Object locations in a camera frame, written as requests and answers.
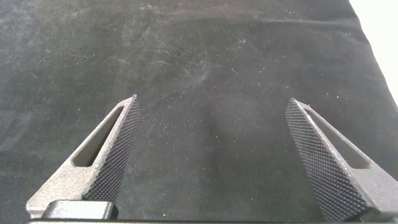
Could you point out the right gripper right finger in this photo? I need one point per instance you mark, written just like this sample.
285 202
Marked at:
332 168

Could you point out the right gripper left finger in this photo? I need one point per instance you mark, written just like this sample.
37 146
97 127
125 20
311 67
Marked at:
102 168

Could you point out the white cabinet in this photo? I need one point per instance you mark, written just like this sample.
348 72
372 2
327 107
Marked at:
382 37

